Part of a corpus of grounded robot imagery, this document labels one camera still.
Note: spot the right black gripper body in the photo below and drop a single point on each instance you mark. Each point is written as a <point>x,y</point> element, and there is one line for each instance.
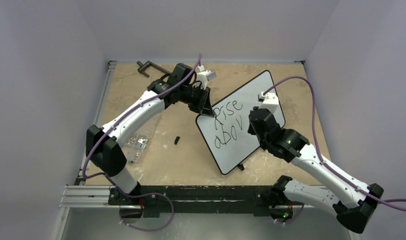
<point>258,124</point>

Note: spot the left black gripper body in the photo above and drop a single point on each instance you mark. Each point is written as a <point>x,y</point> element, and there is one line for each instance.
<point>194,98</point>

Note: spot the white whiteboard black frame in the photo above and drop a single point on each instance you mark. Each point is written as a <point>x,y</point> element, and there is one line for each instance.
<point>226,134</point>

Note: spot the black marker cap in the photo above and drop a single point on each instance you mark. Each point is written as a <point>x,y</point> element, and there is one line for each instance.
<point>176,140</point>

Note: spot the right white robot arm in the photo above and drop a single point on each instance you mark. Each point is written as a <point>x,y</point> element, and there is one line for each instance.
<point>350,200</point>

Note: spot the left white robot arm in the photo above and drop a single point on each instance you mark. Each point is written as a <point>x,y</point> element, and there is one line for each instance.
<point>185,84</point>

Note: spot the clear plastic screw box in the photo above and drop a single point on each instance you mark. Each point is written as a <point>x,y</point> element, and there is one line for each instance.
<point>136,146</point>

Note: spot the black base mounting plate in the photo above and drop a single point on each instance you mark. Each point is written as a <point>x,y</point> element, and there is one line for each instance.
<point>153,200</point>

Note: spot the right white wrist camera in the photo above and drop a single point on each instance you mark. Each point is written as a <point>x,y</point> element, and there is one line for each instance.
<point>269,101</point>

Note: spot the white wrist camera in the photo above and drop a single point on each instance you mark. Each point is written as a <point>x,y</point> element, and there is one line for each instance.
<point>269,101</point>
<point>204,76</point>

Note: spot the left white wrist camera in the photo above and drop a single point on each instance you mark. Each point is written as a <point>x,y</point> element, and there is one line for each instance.
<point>204,76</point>

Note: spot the aluminium rail frame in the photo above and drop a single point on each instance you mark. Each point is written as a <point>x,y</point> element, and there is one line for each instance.
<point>80,195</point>

